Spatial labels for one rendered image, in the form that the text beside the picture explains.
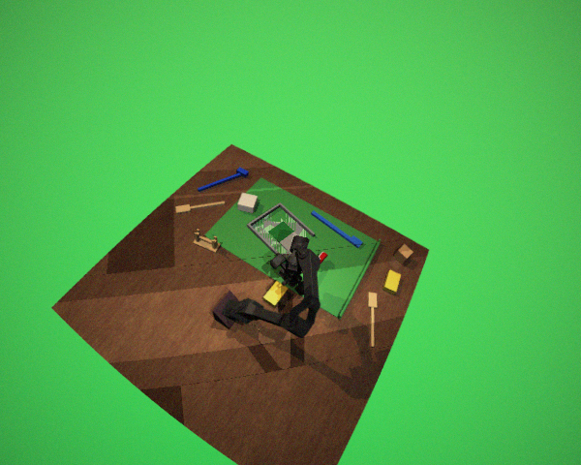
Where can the yellow rectangular bar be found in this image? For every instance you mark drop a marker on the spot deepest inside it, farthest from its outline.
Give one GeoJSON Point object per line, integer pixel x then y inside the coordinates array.
{"type": "Point", "coordinates": [391, 282]}
{"type": "Point", "coordinates": [274, 294]}

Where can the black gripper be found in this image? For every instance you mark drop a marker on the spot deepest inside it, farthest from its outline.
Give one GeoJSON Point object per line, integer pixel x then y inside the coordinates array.
{"type": "Point", "coordinates": [293, 277]}

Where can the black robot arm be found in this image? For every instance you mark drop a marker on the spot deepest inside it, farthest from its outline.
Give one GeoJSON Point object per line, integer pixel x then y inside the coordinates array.
{"type": "Point", "coordinates": [249, 310]}

